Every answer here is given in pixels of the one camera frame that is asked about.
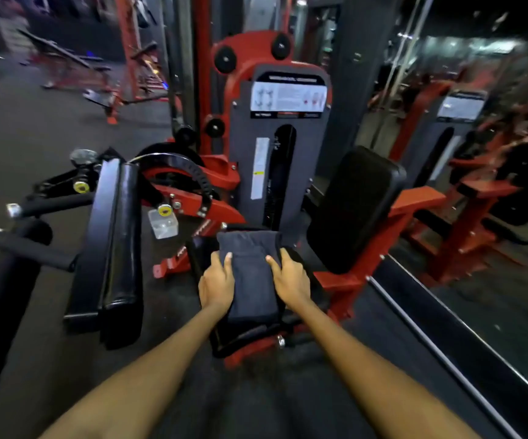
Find red weight rack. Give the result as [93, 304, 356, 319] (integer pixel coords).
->
[112, 0, 179, 106]

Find grey weight stack cover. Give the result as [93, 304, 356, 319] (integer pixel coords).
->
[229, 64, 333, 245]

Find wall mirror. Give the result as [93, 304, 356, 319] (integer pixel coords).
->
[368, 0, 528, 407]

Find long black thigh pad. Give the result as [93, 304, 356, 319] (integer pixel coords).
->
[100, 163, 145, 351]
[64, 158, 121, 334]

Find person's left forearm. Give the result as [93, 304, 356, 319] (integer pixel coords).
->
[39, 302, 233, 439]

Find person's left hand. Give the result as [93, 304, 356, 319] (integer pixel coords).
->
[198, 251, 236, 312]

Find white yellow warning sticker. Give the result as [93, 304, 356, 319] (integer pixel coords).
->
[250, 137, 270, 201]

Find black round rubber bumper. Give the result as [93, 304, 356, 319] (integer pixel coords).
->
[204, 117, 226, 139]
[214, 45, 237, 75]
[271, 33, 292, 61]

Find red weight bench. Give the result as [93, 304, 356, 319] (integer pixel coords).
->
[17, 27, 124, 125]

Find person's right hand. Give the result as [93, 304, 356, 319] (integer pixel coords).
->
[265, 248, 311, 312]

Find black seat pad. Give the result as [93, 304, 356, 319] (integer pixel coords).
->
[186, 226, 329, 359]

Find red gym machine frame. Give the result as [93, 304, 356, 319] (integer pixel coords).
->
[140, 31, 447, 372]

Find black metal mirror base rail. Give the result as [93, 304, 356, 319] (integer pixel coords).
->
[366, 253, 528, 439]

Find white instruction placard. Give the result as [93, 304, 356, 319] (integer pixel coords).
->
[250, 71, 328, 120]

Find black handle bar chrome cap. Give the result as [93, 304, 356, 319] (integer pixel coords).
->
[0, 227, 78, 273]
[6, 192, 96, 220]

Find person's right forearm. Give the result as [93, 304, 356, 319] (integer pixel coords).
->
[284, 298, 481, 439]

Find dark grey towel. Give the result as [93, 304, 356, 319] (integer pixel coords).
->
[217, 230, 287, 326]

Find clear plastic block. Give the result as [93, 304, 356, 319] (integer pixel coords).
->
[148, 208, 179, 240]

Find black backrest pad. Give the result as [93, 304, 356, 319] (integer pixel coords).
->
[306, 145, 407, 275]

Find black notched adjustment arc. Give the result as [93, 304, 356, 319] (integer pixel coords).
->
[129, 152, 214, 216]

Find chrome round knob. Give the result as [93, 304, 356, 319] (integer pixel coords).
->
[69, 149, 99, 168]

